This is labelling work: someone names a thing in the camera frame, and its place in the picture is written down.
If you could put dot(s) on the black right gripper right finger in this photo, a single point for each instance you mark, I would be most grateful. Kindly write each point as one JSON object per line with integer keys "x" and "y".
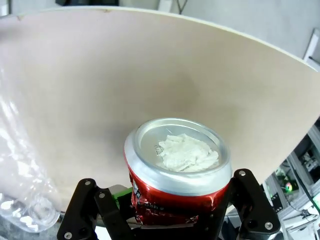
{"x": 250, "y": 207}

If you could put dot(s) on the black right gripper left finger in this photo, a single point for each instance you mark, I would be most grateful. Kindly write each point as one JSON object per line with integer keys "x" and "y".
{"x": 82, "y": 212}

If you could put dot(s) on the crushed red soda can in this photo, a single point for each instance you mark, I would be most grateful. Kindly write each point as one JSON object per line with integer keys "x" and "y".
{"x": 175, "y": 170}

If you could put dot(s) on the clear plastic bottle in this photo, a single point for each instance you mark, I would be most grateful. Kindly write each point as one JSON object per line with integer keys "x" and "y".
{"x": 22, "y": 160}

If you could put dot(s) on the crumpled white tissue paper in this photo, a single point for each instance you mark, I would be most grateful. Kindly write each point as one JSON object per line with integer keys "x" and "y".
{"x": 187, "y": 153}

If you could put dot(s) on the aluminium frame equipment rack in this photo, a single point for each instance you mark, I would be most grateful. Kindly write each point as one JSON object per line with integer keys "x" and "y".
{"x": 297, "y": 190}

